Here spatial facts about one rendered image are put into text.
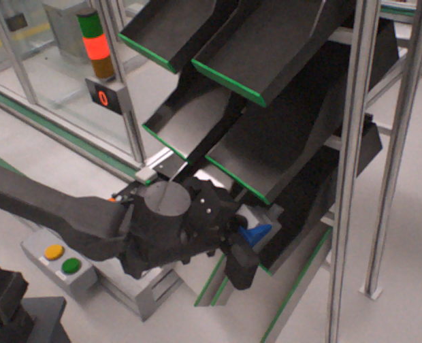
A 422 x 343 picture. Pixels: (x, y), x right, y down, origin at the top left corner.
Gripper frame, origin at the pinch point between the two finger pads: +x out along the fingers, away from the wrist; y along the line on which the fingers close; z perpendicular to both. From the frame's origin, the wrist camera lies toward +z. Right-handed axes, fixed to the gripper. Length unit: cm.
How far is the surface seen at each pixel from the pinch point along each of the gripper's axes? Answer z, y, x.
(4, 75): -63, 167, -5
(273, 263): -6.0, -4.6, 4.4
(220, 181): -6.0, 15.6, 6.4
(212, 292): -27.4, 6.9, 4.2
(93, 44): -1, 64, -2
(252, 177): 7.1, 1.9, 0.7
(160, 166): -34, 55, 16
